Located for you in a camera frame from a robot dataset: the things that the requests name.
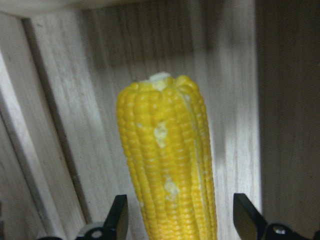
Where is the wooden drawer with white handle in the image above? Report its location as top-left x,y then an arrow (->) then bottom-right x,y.
0,0 -> 262,240

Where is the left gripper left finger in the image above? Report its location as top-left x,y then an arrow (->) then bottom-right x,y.
102,194 -> 129,240

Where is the yellow corn cob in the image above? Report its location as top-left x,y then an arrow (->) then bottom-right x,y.
116,72 -> 218,240

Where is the dark wooden drawer cabinet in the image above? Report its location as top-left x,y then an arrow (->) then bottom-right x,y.
255,0 -> 320,238

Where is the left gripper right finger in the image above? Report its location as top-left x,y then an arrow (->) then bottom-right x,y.
233,193 -> 268,240

